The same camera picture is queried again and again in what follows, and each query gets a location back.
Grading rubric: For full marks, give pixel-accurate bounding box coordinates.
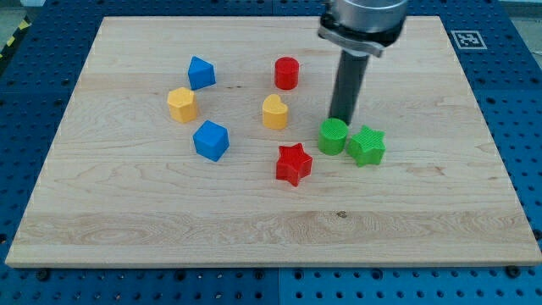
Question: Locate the red cylinder block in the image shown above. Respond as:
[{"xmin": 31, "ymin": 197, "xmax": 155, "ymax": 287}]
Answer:
[{"xmin": 274, "ymin": 57, "xmax": 300, "ymax": 90}]

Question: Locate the green cylinder block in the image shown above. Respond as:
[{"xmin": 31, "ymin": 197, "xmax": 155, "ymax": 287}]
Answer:
[{"xmin": 318, "ymin": 118, "xmax": 348, "ymax": 155}]

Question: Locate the yellow hexagon block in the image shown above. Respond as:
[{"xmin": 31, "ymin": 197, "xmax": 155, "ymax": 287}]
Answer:
[{"xmin": 167, "ymin": 87, "xmax": 199, "ymax": 123}]

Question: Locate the blue cube block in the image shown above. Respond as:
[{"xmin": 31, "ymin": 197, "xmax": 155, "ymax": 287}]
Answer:
[{"xmin": 192, "ymin": 120, "xmax": 230, "ymax": 162}]

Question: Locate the white fiducial marker tag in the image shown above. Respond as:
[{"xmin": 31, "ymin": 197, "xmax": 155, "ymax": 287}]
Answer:
[{"xmin": 451, "ymin": 30, "xmax": 487, "ymax": 50}]

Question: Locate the red star block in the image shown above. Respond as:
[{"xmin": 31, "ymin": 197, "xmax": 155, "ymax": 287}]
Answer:
[{"xmin": 275, "ymin": 143, "xmax": 312, "ymax": 186}]

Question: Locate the blue triangle block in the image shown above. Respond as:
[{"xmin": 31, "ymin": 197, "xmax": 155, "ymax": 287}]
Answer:
[{"xmin": 188, "ymin": 56, "xmax": 216, "ymax": 90}]

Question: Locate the yellow heart block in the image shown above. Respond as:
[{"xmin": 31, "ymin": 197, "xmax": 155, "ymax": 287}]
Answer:
[{"xmin": 262, "ymin": 94, "xmax": 289, "ymax": 130}]

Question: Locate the wooden board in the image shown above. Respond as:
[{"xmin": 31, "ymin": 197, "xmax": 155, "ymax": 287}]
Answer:
[{"xmin": 6, "ymin": 16, "xmax": 541, "ymax": 268}]

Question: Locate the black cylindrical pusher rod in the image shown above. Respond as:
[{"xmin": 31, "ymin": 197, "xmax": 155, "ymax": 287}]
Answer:
[{"xmin": 329, "ymin": 50, "xmax": 368, "ymax": 125}]

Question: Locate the green star block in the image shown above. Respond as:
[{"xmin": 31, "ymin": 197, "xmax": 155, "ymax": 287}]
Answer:
[{"xmin": 346, "ymin": 125, "xmax": 386, "ymax": 167}]

